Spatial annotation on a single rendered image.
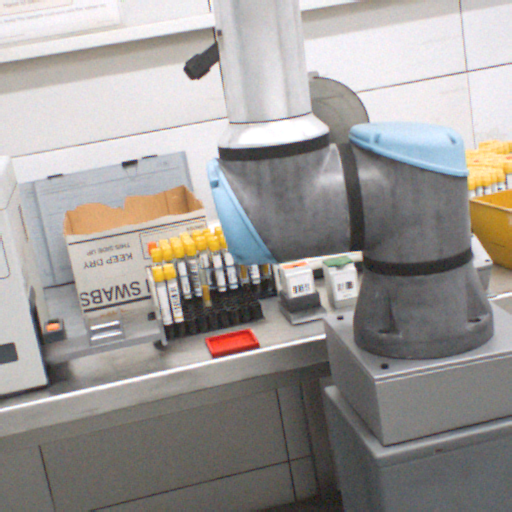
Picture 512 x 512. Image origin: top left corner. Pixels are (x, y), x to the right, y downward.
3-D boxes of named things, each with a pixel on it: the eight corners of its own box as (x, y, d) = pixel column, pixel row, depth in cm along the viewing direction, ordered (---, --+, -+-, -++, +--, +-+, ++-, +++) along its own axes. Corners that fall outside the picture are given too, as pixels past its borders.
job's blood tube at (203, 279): (207, 322, 142) (195, 260, 139) (206, 319, 143) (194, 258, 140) (215, 320, 142) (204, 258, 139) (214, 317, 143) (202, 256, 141)
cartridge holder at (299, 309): (292, 325, 134) (288, 302, 133) (278, 309, 143) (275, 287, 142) (327, 317, 135) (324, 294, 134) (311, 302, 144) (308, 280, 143)
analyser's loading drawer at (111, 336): (20, 377, 126) (12, 342, 125) (23, 362, 133) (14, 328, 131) (167, 344, 129) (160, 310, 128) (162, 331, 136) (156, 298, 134)
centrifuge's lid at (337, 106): (251, 81, 178) (251, 84, 186) (273, 208, 181) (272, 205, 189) (361, 61, 178) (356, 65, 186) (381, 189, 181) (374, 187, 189)
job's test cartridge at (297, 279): (292, 311, 136) (285, 271, 135) (284, 303, 141) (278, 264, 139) (317, 306, 137) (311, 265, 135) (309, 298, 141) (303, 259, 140)
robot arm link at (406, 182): (488, 254, 92) (480, 120, 89) (355, 272, 92) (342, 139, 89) (457, 225, 104) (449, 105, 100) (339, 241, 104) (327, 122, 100)
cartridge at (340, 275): (335, 309, 138) (329, 266, 137) (327, 301, 143) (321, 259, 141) (361, 303, 139) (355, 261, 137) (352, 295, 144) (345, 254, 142)
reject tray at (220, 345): (212, 358, 127) (211, 352, 127) (205, 343, 133) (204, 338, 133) (260, 347, 128) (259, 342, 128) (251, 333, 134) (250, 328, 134)
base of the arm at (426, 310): (511, 349, 94) (506, 257, 91) (363, 367, 94) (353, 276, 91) (475, 300, 108) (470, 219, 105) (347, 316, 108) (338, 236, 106)
